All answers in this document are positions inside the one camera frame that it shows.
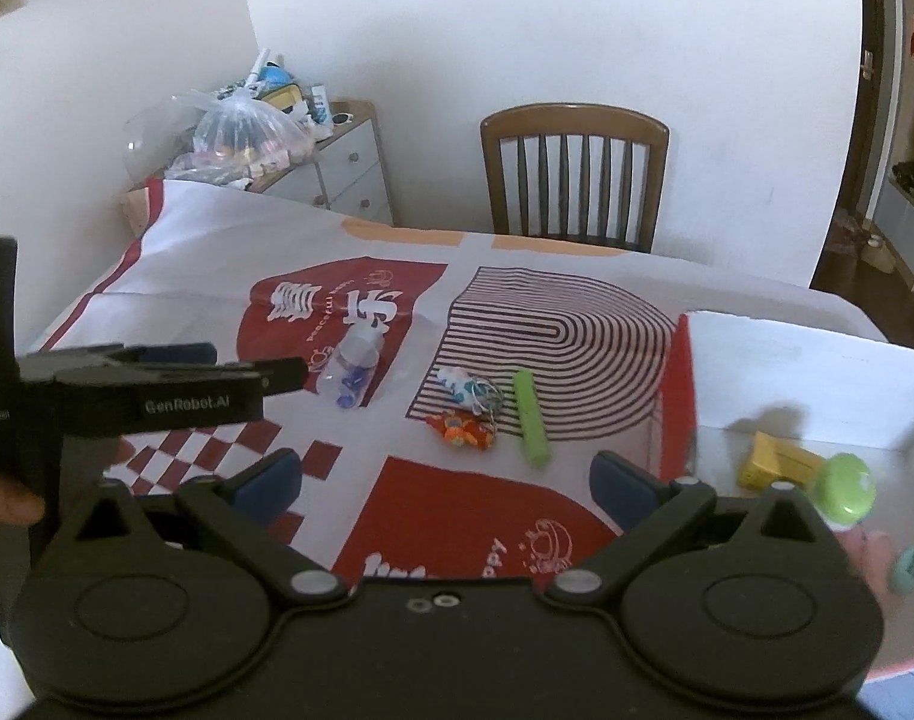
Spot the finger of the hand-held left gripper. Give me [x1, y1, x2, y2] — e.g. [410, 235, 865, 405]
[18, 343, 218, 380]
[202, 358, 309, 396]

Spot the white drawer cabinet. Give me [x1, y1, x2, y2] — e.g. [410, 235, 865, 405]
[266, 100, 395, 227]

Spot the printed red white tablecloth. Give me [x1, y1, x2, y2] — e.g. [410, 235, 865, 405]
[22, 176, 908, 580]

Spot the wooden chair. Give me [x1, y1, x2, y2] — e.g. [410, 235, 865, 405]
[479, 103, 672, 254]

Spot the clear plastic bag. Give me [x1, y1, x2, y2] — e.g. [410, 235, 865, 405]
[164, 86, 318, 185]

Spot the pale pink object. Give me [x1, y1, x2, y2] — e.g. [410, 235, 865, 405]
[835, 529, 905, 601]

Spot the orange toy figure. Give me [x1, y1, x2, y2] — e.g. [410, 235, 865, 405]
[425, 411, 497, 452]

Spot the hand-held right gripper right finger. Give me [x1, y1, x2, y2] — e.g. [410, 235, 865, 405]
[547, 451, 827, 605]

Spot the clear plastic bottle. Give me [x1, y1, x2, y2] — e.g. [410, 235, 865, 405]
[316, 320, 387, 410]

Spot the blue yellow plush toy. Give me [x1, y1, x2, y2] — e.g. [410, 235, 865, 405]
[257, 62, 309, 111]

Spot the person's left hand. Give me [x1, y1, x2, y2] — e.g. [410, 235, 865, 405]
[0, 436, 137, 605]

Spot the green-lid canister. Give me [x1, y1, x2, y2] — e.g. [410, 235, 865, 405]
[813, 454, 878, 535]

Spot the grey storage cabinet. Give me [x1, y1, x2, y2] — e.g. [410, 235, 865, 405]
[873, 165, 914, 283]

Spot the green tube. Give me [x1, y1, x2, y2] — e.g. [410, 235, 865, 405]
[512, 369, 552, 467]

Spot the clear plastic dome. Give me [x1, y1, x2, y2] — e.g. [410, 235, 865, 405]
[123, 101, 203, 192]

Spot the red cardboard box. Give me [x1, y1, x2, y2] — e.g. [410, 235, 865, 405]
[652, 310, 914, 685]

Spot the white blue figure keychain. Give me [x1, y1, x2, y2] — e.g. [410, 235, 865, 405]
[434, 364, 507, 422]

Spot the teal egg-shaped toy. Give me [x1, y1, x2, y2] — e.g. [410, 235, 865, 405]
[886, 544, 914, 596]

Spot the yellow slotted box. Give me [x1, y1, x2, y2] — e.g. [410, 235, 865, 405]
[736, 431, 829, 494]

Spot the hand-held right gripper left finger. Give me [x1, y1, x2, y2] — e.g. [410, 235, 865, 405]
[74, 448, 349, 605]

